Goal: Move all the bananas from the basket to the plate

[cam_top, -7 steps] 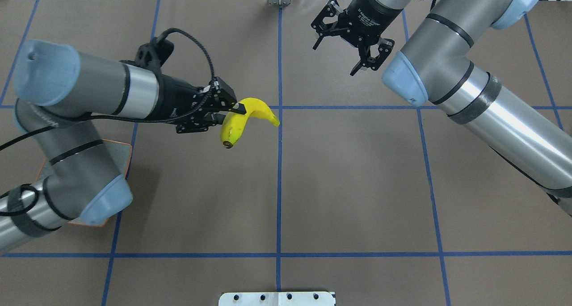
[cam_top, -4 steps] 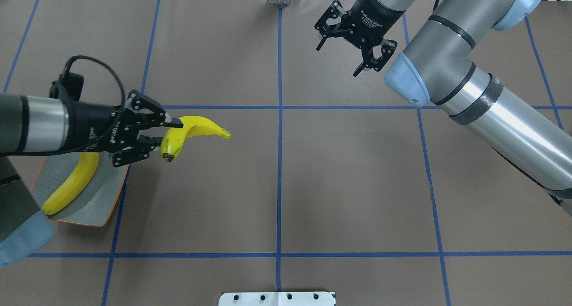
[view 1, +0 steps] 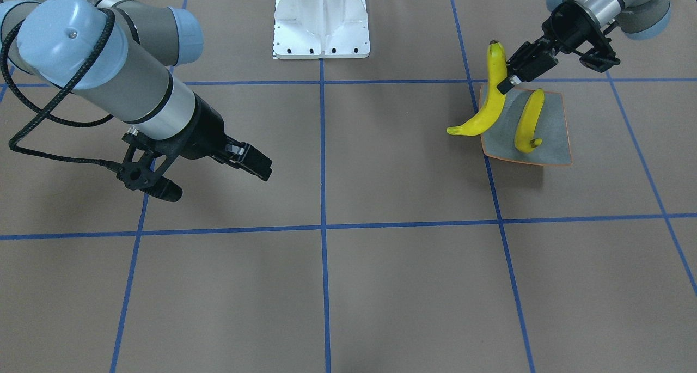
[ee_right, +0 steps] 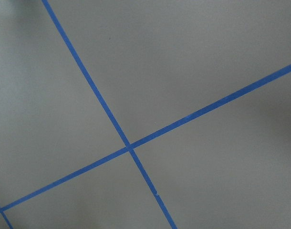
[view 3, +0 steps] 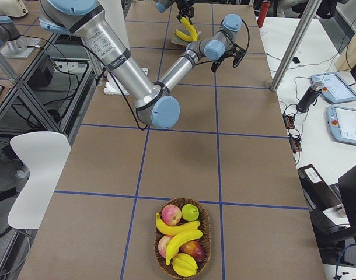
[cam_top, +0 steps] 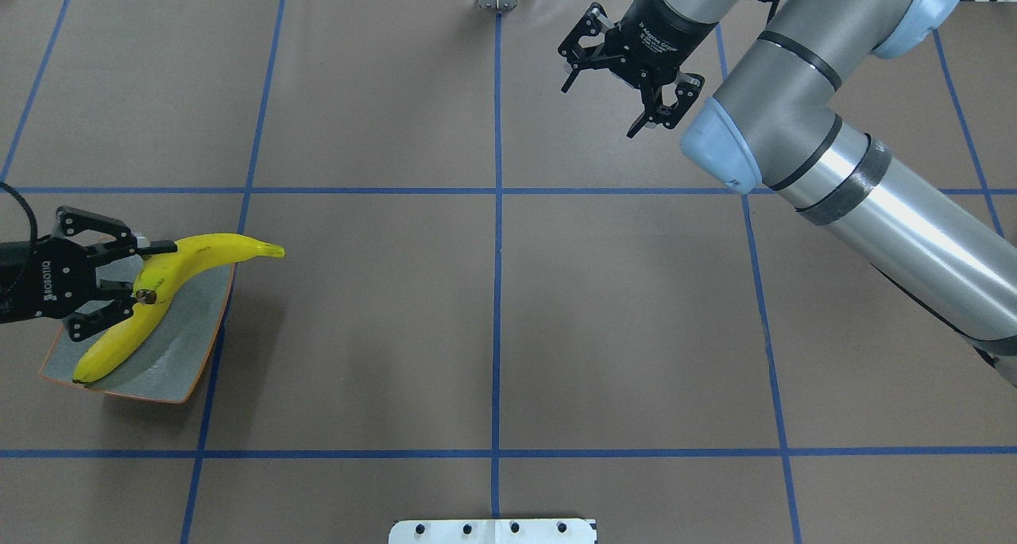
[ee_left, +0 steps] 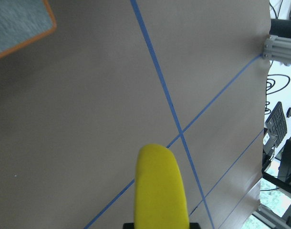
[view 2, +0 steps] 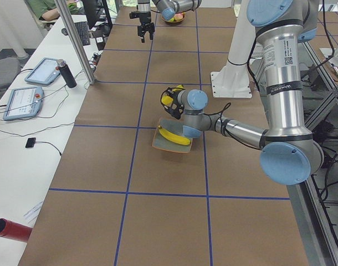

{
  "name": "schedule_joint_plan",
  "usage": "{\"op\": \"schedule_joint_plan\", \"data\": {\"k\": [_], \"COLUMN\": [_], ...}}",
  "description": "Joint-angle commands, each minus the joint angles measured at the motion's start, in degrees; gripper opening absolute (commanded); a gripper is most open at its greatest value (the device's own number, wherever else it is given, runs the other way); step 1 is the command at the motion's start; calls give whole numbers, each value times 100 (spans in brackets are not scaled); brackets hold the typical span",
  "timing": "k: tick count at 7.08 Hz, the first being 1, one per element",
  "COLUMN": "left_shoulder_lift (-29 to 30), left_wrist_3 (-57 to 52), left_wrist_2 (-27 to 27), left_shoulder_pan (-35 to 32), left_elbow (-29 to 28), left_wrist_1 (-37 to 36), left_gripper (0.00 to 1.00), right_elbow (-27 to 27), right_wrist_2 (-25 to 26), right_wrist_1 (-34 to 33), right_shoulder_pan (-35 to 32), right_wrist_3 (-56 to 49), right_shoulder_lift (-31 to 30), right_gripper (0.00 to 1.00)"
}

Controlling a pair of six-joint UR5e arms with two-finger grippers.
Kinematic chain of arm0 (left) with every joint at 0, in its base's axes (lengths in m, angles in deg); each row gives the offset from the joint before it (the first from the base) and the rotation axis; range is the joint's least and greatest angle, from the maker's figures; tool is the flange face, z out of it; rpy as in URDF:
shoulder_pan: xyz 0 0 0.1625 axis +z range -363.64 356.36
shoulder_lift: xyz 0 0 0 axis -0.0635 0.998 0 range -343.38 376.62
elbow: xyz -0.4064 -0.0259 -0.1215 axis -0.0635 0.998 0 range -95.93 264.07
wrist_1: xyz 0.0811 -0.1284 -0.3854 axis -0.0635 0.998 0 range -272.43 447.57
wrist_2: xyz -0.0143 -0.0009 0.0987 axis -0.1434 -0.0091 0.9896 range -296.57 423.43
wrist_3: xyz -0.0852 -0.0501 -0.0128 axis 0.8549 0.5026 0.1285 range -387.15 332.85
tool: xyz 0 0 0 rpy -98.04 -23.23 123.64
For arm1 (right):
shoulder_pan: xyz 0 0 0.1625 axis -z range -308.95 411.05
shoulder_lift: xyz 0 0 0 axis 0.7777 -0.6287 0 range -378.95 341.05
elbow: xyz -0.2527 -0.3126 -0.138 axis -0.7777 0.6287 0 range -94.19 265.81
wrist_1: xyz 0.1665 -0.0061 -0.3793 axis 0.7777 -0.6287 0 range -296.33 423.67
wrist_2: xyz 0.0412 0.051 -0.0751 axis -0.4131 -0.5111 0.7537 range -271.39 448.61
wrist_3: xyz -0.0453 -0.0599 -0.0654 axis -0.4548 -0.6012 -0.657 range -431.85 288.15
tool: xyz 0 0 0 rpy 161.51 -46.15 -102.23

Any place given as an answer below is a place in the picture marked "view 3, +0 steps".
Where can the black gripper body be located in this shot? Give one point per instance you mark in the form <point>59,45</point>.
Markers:
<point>185,4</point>
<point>220,59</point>

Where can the yellow banana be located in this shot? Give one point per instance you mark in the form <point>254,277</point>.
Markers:
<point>180,239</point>
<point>188,26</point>
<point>174,230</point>
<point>183,35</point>

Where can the yellow banana front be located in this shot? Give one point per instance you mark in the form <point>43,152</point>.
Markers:
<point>188,26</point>

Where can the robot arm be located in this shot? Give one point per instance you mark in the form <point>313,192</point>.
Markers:
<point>163,5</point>
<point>153,103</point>

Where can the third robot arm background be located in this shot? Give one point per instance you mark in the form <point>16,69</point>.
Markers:
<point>12,44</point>

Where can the grey square plate orange rim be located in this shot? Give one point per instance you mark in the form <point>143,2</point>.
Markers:
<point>180,42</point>

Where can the red bottle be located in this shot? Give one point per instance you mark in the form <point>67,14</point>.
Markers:
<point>263,13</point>

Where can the black cylinder device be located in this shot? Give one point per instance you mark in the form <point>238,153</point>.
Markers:
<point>309,97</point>

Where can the teach pendant far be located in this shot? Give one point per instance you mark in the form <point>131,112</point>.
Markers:
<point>338,90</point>

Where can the teach pendant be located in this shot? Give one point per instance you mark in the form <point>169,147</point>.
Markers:
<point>338,90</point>
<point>342,124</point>

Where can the teach pendant near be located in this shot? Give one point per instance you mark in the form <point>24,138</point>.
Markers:
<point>342,124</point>

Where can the green pear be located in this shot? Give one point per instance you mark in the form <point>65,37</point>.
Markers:
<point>190,212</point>

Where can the black monitor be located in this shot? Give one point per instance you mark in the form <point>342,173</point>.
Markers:
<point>347,188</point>

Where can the red apple back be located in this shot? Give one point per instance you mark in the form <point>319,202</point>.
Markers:
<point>171,214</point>

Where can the yellow banana back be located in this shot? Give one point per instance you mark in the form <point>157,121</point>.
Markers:
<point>174,230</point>

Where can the dark red apple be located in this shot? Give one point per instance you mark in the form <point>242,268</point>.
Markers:
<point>194,249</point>

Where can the red apple left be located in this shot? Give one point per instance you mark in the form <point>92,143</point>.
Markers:
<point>162,245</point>

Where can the white chair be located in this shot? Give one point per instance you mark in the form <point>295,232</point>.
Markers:
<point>44,153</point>

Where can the yellow starfruit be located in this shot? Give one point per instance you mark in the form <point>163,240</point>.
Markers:
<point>184,265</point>

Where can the aluminium frame post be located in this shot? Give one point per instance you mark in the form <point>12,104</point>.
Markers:
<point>303,25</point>

